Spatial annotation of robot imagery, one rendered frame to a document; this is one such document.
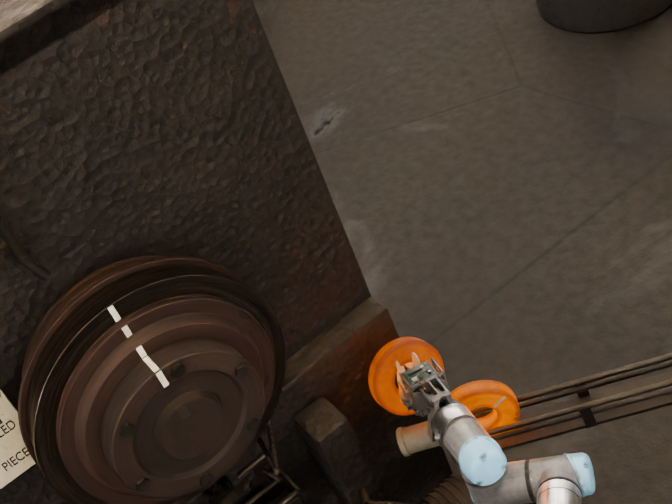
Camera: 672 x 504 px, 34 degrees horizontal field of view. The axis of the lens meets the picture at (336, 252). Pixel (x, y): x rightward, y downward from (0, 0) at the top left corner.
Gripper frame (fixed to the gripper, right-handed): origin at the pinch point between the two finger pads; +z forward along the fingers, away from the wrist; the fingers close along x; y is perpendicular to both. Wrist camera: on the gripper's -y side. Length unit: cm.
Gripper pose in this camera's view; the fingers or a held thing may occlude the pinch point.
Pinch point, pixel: (404, 368)
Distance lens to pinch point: 220.5
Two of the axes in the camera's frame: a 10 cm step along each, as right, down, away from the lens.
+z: -3.7, -4.5, 8.1
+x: -8.9, 4.3, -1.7
